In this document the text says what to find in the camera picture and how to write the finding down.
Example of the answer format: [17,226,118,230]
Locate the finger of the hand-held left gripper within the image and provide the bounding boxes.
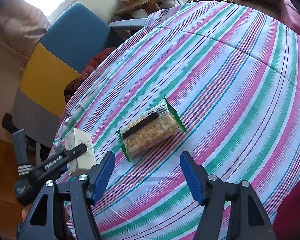
[65,144,88,160]

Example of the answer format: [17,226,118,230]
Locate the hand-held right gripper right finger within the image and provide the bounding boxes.
[179,151,277,240]

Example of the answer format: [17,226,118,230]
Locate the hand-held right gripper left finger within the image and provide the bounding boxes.
[16,151,116,240]

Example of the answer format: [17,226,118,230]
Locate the cream white box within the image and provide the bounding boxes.
[61,127,97,177]

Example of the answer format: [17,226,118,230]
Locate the cracker packet green edges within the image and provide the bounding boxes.
[116,96,187,162]

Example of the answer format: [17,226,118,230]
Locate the dark red cloth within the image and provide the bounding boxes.
[65,47,118,103]

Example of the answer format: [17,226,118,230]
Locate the striped bed sheet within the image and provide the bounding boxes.
[52,1,300,240]

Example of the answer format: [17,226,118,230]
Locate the red blanket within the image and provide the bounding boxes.
[272,0,300,240]

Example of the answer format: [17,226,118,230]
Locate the grey yellow blue chair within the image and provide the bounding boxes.
[1,2,147,150]

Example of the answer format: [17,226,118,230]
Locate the pink patterned curtain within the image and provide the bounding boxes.
[0,0,52,58]

